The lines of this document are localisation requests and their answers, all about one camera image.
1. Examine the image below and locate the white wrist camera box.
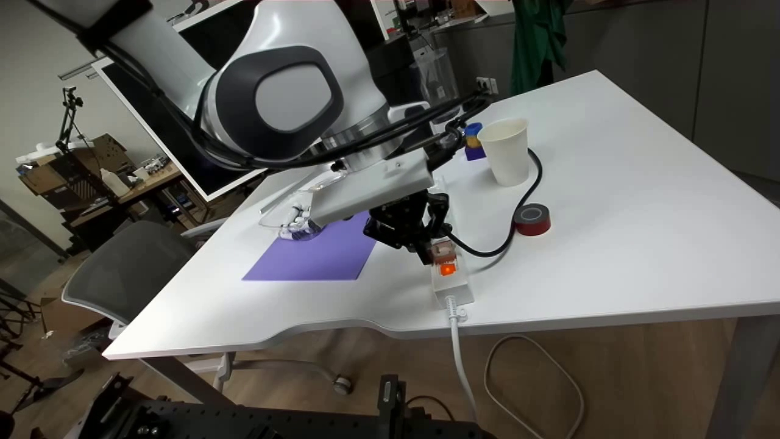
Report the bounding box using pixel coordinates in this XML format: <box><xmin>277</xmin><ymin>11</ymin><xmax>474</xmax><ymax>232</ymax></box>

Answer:
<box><xmin>303</xmin><ymin>152</ymin><xmax>433</xmax><ymax>232</ymax></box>

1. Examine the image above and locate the white multi-socket power strip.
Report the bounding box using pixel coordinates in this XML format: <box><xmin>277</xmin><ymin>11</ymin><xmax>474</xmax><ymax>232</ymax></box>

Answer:
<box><xmin>427</xmin><ymin>238</ymin><xmax>477</xmax><ymax>310</ymax></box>

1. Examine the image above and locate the black metal rig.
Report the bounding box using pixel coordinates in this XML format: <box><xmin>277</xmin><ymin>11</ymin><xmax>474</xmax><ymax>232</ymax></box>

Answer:
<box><xmin>73</xmin><ymin>370</ymin><xmax>492</xmax><ymax>439</ymax></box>

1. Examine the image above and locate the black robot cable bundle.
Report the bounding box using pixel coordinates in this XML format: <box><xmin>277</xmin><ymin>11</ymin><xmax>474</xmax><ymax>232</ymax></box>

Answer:
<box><xmin>95</xmin><ymin>37</ymin><xmax>499</xmax><ymax>176</ymax></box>

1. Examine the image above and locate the white power strip cable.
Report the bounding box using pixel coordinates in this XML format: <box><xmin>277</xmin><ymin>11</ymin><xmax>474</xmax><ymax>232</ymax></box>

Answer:
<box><xmin>443</xmin><ymin>297</ymin><xmax>588</xmax><ymax>439</ymax></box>

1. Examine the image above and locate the grey office chair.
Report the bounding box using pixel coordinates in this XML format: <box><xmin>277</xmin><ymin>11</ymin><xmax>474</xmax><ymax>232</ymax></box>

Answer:
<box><xmin>59</xmin><ymin>217</ymin><xmax>355</xmax><ymax>398</ymax></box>

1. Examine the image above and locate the purple paper sheet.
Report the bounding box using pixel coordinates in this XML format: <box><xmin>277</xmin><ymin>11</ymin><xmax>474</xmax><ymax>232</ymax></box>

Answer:
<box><xmin>240</xmin><ymin>209</ymin><xmax>380</xmax><ymax>286</ymax></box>

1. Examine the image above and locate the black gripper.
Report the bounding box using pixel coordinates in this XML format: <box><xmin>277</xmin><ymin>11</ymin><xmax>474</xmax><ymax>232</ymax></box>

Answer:
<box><xmin>360</xmin><ymin>191</ymin><xmax>459</xmax><ymax>264</ymax></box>

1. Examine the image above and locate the small blue block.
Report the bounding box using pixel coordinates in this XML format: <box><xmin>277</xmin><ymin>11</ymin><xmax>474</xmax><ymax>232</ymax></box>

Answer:
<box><xmin>460</xmin><ymin>120</ymin><xmax>487</xmax><ymax>164</ymax></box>

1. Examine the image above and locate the dark red tape roll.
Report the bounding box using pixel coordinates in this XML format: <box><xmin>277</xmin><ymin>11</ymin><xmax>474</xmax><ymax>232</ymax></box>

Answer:
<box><xmin>511</xmin><ymin>203</ymin><xmax>557</xmax><ymax>238</ymax></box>

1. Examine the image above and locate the clear container with small bottles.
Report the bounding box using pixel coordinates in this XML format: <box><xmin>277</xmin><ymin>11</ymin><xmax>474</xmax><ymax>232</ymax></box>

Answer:
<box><xmin>258</xmin><ymin>188</ymin><xmax>329</xmax><ymax>244</ymax></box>

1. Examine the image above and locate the grey table leg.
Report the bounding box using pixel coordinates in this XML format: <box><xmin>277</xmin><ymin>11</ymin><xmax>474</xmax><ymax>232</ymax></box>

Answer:
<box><xmin>704</xmin><ymin>314</ymin><xmax>780</xmax><ymax>439</ymax></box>

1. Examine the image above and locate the black tripod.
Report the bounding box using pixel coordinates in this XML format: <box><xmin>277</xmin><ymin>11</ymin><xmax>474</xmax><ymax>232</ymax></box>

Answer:
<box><xmin>51</xmin><ymin>85</ymin><xmax>93</xmax><ymax>153</ymax></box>

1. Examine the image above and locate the black plug with cable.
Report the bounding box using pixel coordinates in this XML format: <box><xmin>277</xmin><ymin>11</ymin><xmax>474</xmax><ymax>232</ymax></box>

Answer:
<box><xmin>443</xmin><ymin>145</ymin><xmax>546</xmax><ymax>261</ymax></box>

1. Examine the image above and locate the black screen white frame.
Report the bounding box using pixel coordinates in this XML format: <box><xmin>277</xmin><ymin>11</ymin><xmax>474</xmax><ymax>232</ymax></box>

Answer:
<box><xmin>56</xmin><ymin>52</ymin><xmax>274</xmax><ymax>205</ymax></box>

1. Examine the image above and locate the cluttered wooden desk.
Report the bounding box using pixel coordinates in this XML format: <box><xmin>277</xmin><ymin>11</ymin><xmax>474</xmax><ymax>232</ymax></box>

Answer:
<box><xmin>12</xmin><ymin>131</ymin><xmax>187</xmax><ymax>233</ymax></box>

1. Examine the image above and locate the green hanging cloth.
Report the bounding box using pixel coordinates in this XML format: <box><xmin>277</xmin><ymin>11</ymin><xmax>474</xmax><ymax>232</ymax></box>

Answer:
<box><xmin>509</xmin><ymin>0</ymin><xmax>572</xmax><ymax>92</ymax></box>

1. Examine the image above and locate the white paper cup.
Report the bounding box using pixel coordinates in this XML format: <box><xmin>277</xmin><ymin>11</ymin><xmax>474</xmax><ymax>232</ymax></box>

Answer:
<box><xmin>481</xmin><ymin>116</ymin><xmax>533</xmax><ymax>188</ymax></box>

